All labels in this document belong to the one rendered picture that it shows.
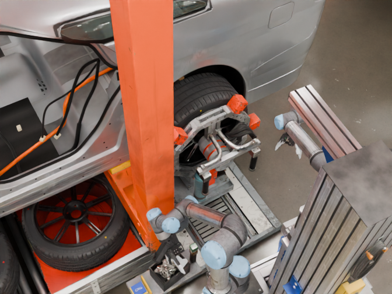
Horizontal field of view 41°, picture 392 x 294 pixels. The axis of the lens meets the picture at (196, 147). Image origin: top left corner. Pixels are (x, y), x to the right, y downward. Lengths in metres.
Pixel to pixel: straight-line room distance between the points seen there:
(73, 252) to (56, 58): 1.23
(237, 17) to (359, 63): 2.41
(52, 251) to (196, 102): 1.24
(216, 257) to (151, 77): 0.78
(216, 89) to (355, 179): 1.48
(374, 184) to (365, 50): 3.55
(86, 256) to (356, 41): 3.32
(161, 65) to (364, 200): 0.84
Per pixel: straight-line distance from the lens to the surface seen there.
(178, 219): 2.52
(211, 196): 3.79
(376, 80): 5.01
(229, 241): 2.20
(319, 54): 5.07
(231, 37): 2.93
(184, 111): 2.95
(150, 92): 1.99
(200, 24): 2.74
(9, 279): 3.35
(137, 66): 1.86
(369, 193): 1.75
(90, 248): 3.27
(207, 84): 3.07
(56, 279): 3.48
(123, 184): 3.25
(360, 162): 1.80
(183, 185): 3.75
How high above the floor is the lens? 3.45
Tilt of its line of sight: 55 degrees down
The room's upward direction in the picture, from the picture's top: 3 degrees clockwise
